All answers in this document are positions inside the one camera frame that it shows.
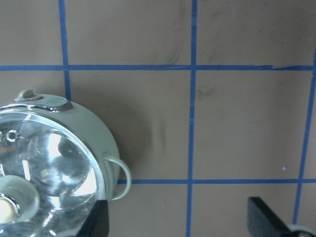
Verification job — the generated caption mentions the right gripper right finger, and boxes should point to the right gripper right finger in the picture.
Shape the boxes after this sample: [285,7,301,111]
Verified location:
[247,197,291,237]

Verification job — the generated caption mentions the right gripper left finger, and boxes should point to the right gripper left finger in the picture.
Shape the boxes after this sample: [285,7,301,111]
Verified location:
[75,200,110,237]

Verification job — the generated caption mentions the glass pot lid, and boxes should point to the glass pot lid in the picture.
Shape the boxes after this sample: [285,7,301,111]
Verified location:
[0,110,98,237]

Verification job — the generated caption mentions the pale green electric pot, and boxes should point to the pale green electric pot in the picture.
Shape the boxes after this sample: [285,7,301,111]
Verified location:
[0,90,131,203]

